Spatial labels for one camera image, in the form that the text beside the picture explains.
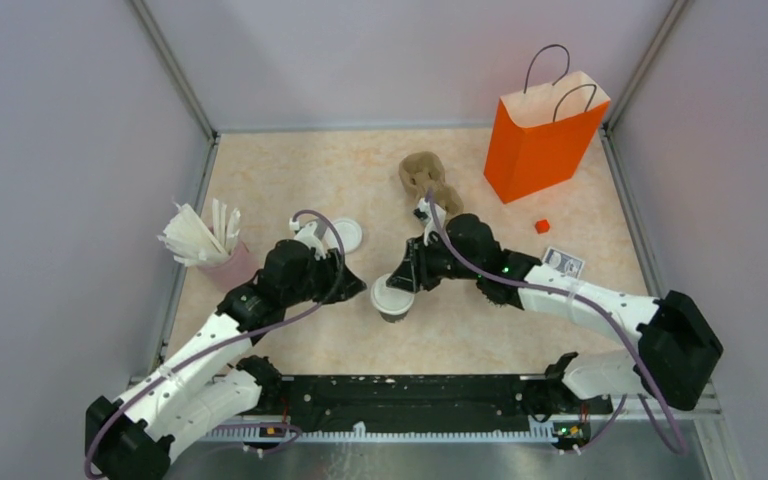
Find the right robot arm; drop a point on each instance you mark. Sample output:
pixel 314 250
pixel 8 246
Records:
pixel 668 351

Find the pink holder cup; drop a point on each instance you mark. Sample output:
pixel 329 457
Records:
pixel 239 268

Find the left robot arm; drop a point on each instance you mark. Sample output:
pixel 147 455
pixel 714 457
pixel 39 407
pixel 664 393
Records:
pixel 140 434

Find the cardboard cup carrier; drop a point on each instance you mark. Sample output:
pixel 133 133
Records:
pixel 423 171

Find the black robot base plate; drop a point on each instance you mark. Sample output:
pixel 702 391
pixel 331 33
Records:
pixel 404 404

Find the white paper napkins bundle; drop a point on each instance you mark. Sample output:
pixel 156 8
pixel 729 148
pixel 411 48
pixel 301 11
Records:
pixel 195 244

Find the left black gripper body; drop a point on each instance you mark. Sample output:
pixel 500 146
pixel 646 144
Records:
pixel 318 279

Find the orange paper bag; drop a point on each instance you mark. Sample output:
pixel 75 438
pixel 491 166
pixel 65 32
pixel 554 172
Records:
pixel 541 132

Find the white plastic cup lid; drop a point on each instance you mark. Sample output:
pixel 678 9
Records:
pixel 388 299

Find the black paper coffee cup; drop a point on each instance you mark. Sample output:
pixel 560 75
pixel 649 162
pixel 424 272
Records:
pixel 393 316

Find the small orange cube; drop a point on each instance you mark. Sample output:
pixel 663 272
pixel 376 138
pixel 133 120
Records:
pixel 542 226

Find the blue playing card box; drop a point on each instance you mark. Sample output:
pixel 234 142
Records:
pixel 563 262

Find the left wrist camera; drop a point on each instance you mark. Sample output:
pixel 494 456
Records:
pixel 312 235

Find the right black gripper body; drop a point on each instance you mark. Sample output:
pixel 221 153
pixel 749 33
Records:
pixel 437 262

